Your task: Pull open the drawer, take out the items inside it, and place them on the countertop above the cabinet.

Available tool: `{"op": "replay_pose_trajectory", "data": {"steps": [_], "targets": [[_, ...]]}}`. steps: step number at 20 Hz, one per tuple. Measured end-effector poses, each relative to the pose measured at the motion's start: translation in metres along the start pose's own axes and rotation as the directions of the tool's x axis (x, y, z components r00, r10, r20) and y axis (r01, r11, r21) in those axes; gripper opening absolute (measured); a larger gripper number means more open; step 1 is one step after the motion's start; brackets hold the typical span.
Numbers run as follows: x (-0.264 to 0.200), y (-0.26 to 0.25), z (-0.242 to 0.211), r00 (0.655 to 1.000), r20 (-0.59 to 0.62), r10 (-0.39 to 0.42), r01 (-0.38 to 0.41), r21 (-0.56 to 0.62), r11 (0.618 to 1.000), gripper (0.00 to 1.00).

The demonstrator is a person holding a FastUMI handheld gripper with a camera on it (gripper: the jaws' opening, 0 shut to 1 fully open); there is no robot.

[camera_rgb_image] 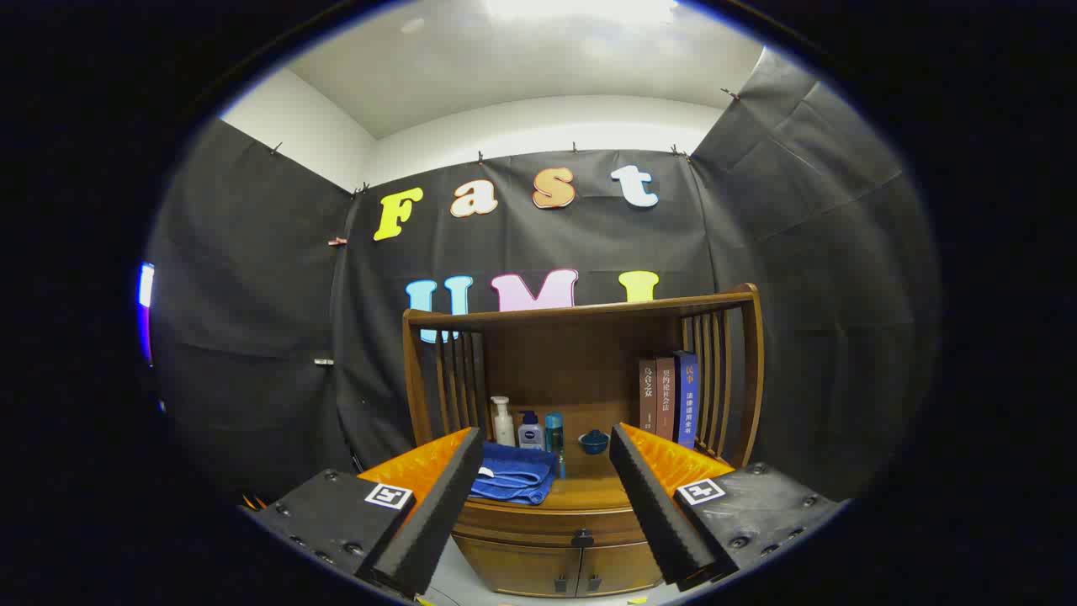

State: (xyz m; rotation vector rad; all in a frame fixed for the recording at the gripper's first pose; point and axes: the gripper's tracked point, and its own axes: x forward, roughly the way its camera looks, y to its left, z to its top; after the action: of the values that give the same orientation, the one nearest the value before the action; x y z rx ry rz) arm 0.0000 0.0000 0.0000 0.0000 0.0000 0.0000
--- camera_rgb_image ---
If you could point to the white pump bottle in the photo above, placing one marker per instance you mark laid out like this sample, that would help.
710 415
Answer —
503 429

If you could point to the reddish brown book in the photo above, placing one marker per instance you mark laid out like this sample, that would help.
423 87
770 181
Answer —
665 400

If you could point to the teal translucent bottle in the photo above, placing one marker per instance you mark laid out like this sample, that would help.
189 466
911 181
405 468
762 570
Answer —
554 433

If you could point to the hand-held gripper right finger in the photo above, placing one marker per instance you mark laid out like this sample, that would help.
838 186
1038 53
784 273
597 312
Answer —
652 505

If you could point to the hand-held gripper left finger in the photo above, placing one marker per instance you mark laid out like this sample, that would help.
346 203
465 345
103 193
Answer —
437 505

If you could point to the wooden drawer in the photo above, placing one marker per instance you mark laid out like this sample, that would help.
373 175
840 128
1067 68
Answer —
522 526

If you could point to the wooden cabinet door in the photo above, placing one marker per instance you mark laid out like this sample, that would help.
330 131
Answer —
522 568
618 568

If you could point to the wooden countertop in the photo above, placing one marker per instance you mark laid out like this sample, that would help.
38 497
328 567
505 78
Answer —
589 488

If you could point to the wooden cabinet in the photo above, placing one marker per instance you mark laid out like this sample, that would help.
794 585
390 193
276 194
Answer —
547 353

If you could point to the blue book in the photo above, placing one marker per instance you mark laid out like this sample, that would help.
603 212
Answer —
687 400

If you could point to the white bottle with blue cap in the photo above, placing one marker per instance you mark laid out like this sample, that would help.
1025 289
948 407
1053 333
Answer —
530 435

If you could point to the blue lidded tea bowl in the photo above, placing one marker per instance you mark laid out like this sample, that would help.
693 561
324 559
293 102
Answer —
593 442

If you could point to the blue folded towel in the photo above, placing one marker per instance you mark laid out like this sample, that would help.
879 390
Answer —
513 471

